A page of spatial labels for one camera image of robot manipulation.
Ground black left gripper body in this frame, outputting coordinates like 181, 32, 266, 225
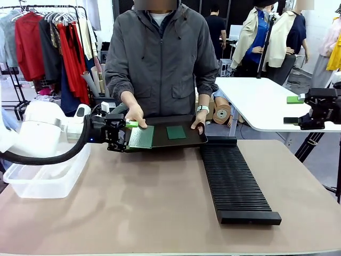
103, 113, 128, 153

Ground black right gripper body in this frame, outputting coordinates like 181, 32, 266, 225
297, 87, 341, 131

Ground green printed circuit board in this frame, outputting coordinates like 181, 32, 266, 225
166, 125, 187, 140
128, 124, 156, 149

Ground black rectangular tray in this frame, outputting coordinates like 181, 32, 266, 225
127, 114, 208, 150

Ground person's right forearm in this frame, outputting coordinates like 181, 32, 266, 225
120, 91, 137, 108

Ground person's left forearm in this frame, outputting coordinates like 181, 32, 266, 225
197, 93, 214, 108

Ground person's right hand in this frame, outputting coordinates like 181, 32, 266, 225
124, 103, 148, 129

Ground person's left hand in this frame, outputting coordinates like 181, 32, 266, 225
190, 111, 206, 135

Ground black tripod legs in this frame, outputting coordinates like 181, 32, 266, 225
294, 131, 341, 204

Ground white side table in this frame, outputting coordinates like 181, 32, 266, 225
214, 76, 341, 137

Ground grey storage crate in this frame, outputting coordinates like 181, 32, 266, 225
93, 95, 119, 108

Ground beige paper roll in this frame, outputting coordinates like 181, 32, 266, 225
80, 70, 97, 99
90, 65, 106, 94

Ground mannequin with yellow garment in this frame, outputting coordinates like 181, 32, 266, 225
310, 15, 341, 89

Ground dark blue hanging garment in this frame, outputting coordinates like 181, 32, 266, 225
60, 63, 82, 117

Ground mannequin with cream jacket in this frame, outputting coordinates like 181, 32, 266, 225
265, 0, 311, 86

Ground cardboard spool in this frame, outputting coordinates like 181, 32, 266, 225
213, 104, 232, 126

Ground lying mannequin torso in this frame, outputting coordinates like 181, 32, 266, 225
212, 89, 238, 127

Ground person in grey jacket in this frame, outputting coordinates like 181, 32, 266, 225
104, 0, 221, 119

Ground mannequin with beige coat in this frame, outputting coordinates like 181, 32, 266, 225
230, 0, 273, 70

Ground cardboard box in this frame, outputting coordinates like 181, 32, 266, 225
206, 95, 215, 121

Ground red hanging dress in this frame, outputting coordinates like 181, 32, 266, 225
56, 22, 91, 106

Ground clear plastic bin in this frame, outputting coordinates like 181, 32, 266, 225
3, 141, 92, 199

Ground black slotted PCB rack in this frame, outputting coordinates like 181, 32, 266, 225
199, 135, 282, 226

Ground white monitor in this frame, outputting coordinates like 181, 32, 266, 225
228, 24, 245, 41

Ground cream hanging garment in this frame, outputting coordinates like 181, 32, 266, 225
76, 18, 99, 61

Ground black hanging jacket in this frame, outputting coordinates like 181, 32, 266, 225
38, 17, 63, 86

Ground person in black clothes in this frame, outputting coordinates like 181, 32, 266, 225
204, 3, 228, 61

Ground light blue cloth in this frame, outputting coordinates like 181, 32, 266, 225
0, 108, 21, 134

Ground red hanging shirt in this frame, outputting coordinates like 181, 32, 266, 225
14, 11, 46, 82

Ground light grey hanging shirt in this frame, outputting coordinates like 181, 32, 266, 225
0, 10, 20, 68

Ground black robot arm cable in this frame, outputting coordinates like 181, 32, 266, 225
0, 116, 107, 165

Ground black camera stand pole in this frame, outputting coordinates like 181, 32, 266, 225
255, 12, 278, 80

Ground black clothes rail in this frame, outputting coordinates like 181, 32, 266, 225
0, 4, 89, 30

